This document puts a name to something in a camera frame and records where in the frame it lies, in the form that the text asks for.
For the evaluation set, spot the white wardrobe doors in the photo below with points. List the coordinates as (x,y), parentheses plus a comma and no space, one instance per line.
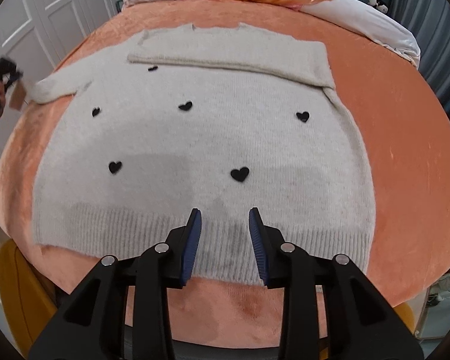
(38,34)

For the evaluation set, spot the white knit sweater black hearts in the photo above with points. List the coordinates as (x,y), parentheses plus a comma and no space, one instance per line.
(217,119)

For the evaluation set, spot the grey blue curtain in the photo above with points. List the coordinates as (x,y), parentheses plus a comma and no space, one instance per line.
(429,22)

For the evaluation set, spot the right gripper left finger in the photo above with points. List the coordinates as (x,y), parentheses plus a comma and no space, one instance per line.
(90,324)

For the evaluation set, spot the white pillow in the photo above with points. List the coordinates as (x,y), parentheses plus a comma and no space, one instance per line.
(364,19)

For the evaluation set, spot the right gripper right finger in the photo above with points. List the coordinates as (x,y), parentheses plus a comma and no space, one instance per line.
(361,324)

